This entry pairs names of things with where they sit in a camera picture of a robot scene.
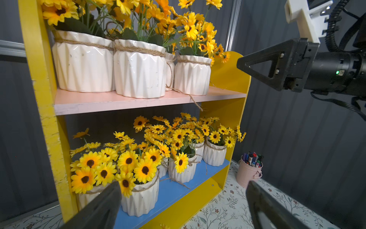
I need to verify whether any pink bucket with pens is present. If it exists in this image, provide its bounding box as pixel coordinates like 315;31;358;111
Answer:
236;153;263;189

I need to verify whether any shelf sunflower pot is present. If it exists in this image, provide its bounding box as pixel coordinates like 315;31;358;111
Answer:
113;132;171;217
201;117;246;167
185;116;219;162
148;113;206;184
133;116;173;178
69;128;120;210
173;1;230;96
110;1;171;99
40;1;116;93

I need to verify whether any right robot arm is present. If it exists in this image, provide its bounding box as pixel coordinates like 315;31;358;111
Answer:
236;1;366;118

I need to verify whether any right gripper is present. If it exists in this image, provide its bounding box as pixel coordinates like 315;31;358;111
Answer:
236;39;355;93

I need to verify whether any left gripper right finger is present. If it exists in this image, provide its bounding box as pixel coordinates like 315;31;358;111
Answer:
246;181;308;229

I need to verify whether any yellow wooden shelf unit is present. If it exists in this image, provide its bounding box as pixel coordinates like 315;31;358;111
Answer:
18;1;252;229

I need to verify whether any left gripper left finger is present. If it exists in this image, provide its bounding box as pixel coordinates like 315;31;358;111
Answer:
61;181;122;229

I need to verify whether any floral patterned table mat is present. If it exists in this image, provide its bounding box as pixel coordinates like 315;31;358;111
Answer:
4;162;337;229

